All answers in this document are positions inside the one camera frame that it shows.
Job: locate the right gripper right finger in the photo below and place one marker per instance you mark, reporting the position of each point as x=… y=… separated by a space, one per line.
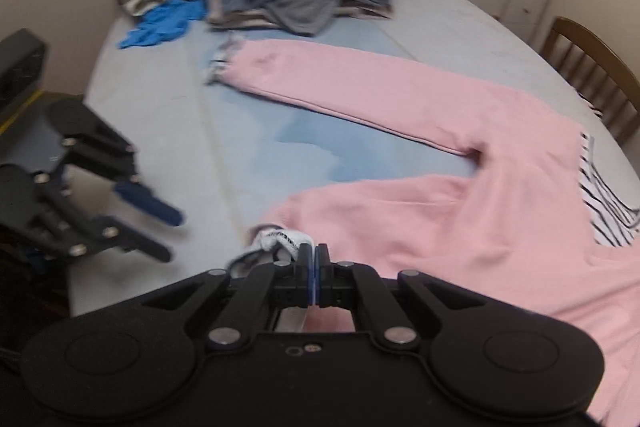
x=359 y=289

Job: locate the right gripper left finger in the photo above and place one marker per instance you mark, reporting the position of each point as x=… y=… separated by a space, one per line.
x=256 y=301

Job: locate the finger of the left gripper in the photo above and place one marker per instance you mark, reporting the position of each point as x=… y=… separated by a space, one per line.
x=141 y=197
x=117 y=234

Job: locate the pink sweatshirt with striped trim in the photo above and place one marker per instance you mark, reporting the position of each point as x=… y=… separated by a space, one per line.
x=536 y=225

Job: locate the blue nitrile gloves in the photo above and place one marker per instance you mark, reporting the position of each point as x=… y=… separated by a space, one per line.
x=168 y=21

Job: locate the wooden chair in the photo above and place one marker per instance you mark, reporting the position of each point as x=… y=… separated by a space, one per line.
x=597 y=74

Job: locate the black camera box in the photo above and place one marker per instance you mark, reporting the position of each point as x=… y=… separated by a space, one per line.
x=22 y=56

